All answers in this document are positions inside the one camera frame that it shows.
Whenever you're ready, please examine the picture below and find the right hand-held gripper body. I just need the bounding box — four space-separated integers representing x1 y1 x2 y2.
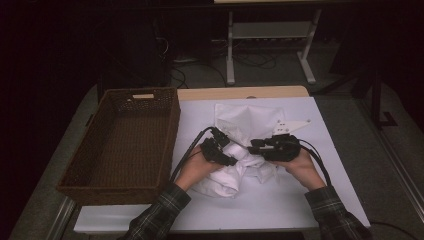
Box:
262 118 312 163

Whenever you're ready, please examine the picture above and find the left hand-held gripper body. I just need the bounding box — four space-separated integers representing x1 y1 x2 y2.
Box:
199 126 232 165

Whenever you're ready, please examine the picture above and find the white t-shirt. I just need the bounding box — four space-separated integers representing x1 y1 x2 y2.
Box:
191 143 279 199

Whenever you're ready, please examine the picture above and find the white mesh laundry bag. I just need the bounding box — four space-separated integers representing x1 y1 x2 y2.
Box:
213 102 288 151

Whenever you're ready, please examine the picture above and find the brown wicker basket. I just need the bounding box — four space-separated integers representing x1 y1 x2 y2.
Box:
55 87 182 206

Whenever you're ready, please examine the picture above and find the person's left hand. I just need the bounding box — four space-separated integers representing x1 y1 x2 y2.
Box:
174 153 222 192

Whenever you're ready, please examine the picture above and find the person's right hand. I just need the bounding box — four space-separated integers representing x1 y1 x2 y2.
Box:
275 149 326 192

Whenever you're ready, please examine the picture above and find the white table mat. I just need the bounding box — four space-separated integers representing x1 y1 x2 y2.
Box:
73 96 371 234

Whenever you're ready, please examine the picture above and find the black metal stand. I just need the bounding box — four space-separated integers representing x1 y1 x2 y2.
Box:
313 66 399 130

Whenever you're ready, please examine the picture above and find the left hand-held gripper black cable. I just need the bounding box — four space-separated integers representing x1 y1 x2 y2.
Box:
169 126 216 183

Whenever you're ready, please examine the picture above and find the hand-held gripper black cable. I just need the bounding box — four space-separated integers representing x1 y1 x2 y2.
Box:
169 126 216 183
297 138 419 240

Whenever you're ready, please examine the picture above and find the right hand-held gripper black cable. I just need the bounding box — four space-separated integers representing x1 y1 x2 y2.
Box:
297 138 419 240

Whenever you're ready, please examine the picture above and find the tangle of black floor cables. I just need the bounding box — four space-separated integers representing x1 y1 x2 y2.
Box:
233 51 278 70

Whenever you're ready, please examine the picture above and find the white metal desk frame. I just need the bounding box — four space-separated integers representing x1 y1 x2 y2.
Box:
225 9 323 86

